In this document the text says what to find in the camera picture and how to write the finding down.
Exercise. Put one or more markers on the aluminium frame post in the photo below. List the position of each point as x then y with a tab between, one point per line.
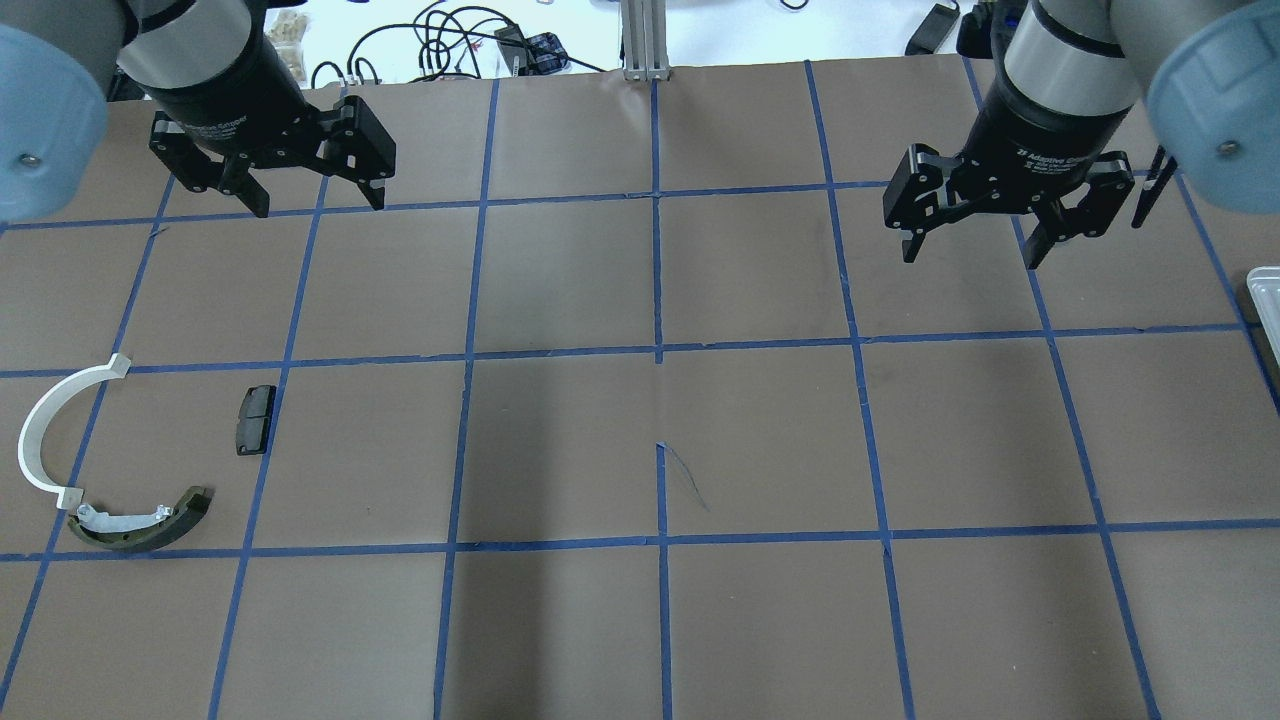
644	40

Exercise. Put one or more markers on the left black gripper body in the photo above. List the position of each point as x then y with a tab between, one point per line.
232	105

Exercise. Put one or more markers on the white curved plastic bracket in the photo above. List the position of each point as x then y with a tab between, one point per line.
30	446

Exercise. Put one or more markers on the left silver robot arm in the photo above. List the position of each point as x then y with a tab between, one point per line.
59	62

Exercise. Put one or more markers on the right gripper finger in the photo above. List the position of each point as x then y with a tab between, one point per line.
925	193
1109	182

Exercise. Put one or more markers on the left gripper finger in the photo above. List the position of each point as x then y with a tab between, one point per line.
358	148
195	170

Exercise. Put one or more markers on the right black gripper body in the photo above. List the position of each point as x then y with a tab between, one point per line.
1042	133

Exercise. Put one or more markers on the bag of wooden pieces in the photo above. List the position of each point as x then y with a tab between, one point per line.
286	32

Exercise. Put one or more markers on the black power adapter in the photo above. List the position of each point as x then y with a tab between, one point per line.
933	29

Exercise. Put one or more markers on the dark grey brake pad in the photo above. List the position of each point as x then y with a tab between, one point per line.
255	420

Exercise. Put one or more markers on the brown paper table mat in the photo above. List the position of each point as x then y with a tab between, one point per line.
626	407

